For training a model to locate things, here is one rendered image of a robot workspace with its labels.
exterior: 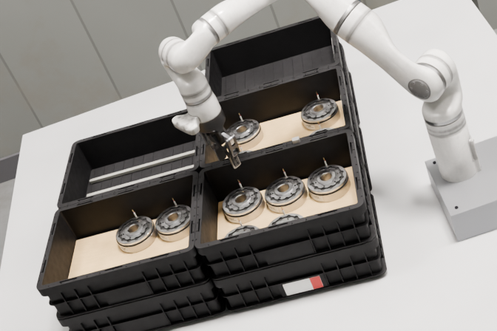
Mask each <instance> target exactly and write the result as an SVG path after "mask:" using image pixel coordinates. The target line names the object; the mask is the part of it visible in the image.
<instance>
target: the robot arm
mask: <svg viewBox="0 0 497 331"><path fill-rule="evenodd" d="M275 1H277V0H225V1H223V2H221V3H219V4H218V5H216V6H215V7H213V8H212V9H210V11H208V12H207V13H206V14H204V15H203V16H202V17H200V18H199V19H198V20H197V21H196V22H195V23H194V24H193V25H192V34H191V36H190V37H189V38H188V39H187V40H186V41H184V40H182V39H181V38H178V37H168V38H166V39H164V40H163V41H162V42H161V44H160V46H159V50H158V54H159V58H160V62H161V63H162V65H163V67H164V68H165V70H166V71H167V73H168V74H169V76H170V77H171V79H172V80H173V81H174V82H175V84H176V86H177V88H178V90H179V92H180V95H181V97H182V99H183V101H184V103H185V104H186V108H187V111H188V113H187V114H185V115H177V116H175V117H173V118H172V123H173V125H174V127H175V128H177V129H179V130H181V131H182V132H185V133H187V134H190V135H195V134H197V133H198V132H199V133H200V135H201V137H202V138H203V140H204V141H205V143H206V145H207V146H209V145H210V147H211V149H213V150H214V152H215V154H216V156H217V158H218V160H219V161H223V160H224V159H225V158H226V155H227V157H228V159H229V161H230V163H231V166H232V168H237V167H238V166H240V164H241V162H240V160H239V158H238V156H237V155H238V154H239V153H240V148H239V146H238V144H237V140H236V137H235V136H234V135H233V134H232V135H231V136H229V135H228V132H227V131H226V129H225V128H224V127H223V125H224V123H225V120H226V117H225V115H224V113H223V110H222V109H221V106H220V104H219V102H218V100H217V98H216V96H215V95H214V93H213V91H212V89H211V87H210V85H209V83H208V81H207V79H206V77H205V75H204V74H203V73H202V72H201V71H200V70H199V69H198V68H197V67H198V66H199V65H200V64H201V63H202V62H203V60H204V59H205V57H206V56H207V55H208V54H209V53H210V51H211V50H212V48H213V46H214V45H216V44H217V43H219V42H220V41H221V40H223V39H224V38H225V37H226V36H227V35H228V34H229V33H231V32H232V31H233V30H235V29H236V28H237V27H239V26H240V25H241V24H242V23H243V22H244V21H246V20H247V19H249V18H250V17H252V16H253V15H254V14H255V13H258V12H259V11H261V10H262V9H263V8H265V7H267V6H269V5H270V4H272V3H274V2H275ZM306 1H307V2H308V3H309V4H310V5H311V7H312V8H313V9H314V11H315V12H316V13H317V15H318V16H319V17H320V18H321V19H322V21H323V22H324V23H325V25H326V26H327V27H328V28H329V29H330V30H331V31H332V32H333V33H335V34H336V35H338V36H339V37H340V38H341V39H342V40H344V41H345V42H347V43H348V44H350V45H351V46H352V47H354V48H356V49H357V50H359V51H360V52H361V53H362V54H364V55H365V56H366V57H368V58H369V59H371V60H372V61H373V62H374V63H375V64H377V65H378V66H379V67H381V68H382V69H383V70H384V71H385V72H387V73H388V74H389V76H391V77H392V78H393V79H394V80H395V81H396V82H397V83H398V84H400V85H401V86H402V87H403V88H404V89H405V90H407V91H408V92H409V93H410V94H412V96H414V97H415V98H418V99H420V100H422V101H424V103H423V105H422V116H423V118H424V121H425V125H426V128H427V133H428V135H429V138H430V142H431V145H432V147H433V152H434V154H435V157H436V162H437V164H438V167H439V171H440V174H441V176H442V178H443V179H444V180H446V181H448V182H463V181H465V180H468V179H470V178H471V177H473V176H474V175H475V174H476V173H477V172H479V171H481V166H480V162H479V158H478V155H477V152H476V147H475V144H474V139H473V138H472V137H471V136H470V133H469V129H468V126H467V121H466V119H465V116H464V111H463V108H462V101H463V94H462V87H461V83H460V79H459V73H458V70H457V68H456V65H455V63H454V61H453V59H452V58H451V57H450V56H449V55H448V54H447V53H446V52H444V51H442V50H438V49H430V50H427V51H425V52H424V53H423V54H422V55H421V56H420V57H419V59H418V60H417V61H416V62H415V63H414V62H413V61H412V60H410V59H409V58H407V57H406V56H405V55H403V54H402V53H401V52H400V51H399V50H398V49H397V48H396V46H395V45H394V43H393V42H392V40H391V37H390V36H389V34H388V31H387V29H386V27H385V25H384V24H383V22H382V20H381V18H380V17H379V16H378V15H377V14H376V13H375V12H374V11H372V10H371V9H370V8H368V7H367V6H365V5H364V4H363V3H361V2H360V1H358V0H306ZM224 143H225V145H224V146H222V145H223V144H224ZM227 149H228V151H227Z"/></svg>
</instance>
